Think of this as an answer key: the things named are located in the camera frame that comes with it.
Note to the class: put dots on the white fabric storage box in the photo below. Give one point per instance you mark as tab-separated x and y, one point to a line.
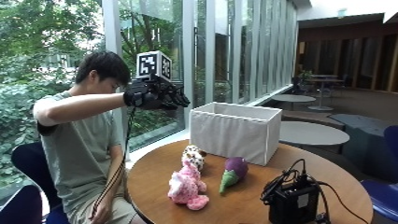
231	133

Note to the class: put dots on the white marker cube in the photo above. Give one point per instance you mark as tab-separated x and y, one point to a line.
151	65

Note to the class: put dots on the black electronics box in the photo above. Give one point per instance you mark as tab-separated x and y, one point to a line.
293	202

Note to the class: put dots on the white window frame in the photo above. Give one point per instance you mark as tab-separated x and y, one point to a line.
187	62

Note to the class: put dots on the pink plush toy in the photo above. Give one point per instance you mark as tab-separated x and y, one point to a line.
185	188

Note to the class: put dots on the spotted white plush toy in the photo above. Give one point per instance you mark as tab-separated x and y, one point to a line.
193	155

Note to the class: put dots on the the person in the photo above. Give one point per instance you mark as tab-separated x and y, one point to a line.
78	146

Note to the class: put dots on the grey upholstered bench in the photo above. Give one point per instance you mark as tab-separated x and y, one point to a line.
364	140

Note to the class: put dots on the round white table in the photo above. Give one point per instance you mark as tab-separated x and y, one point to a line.
293	98
313	133

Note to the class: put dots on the dark blue chair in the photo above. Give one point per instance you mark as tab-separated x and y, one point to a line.
18	207
30	168

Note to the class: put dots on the potted green plant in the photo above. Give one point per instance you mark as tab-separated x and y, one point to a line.
306	76

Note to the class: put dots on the tall round pedestal table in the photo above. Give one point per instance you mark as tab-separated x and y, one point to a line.
322	93

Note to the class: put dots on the purple eggplant plush toy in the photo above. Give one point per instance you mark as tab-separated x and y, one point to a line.
234	172

